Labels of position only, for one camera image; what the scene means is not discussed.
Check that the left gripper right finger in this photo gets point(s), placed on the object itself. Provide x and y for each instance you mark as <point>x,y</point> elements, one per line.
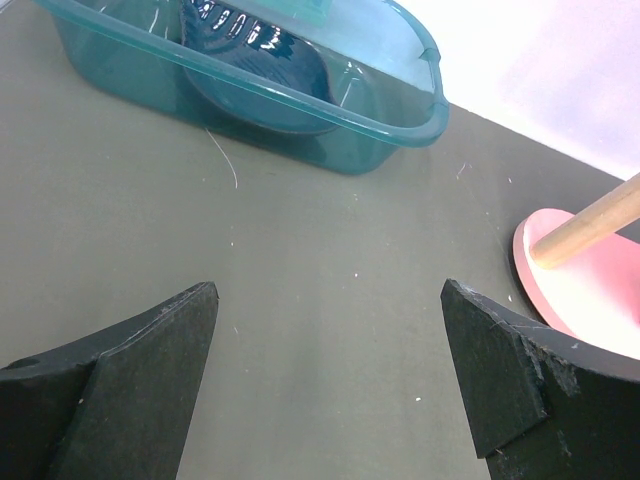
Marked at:
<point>540,404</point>

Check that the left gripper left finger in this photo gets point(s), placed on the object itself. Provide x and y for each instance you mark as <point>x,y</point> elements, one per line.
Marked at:
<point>115,404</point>

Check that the dark blue bowl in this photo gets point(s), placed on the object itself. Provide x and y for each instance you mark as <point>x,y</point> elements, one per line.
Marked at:
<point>232,36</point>

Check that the pink three-tier shelf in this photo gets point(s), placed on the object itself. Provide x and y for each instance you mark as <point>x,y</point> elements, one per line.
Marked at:
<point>580,273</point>

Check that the teal plastic bin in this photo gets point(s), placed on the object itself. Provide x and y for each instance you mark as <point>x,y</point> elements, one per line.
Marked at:
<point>341,85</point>

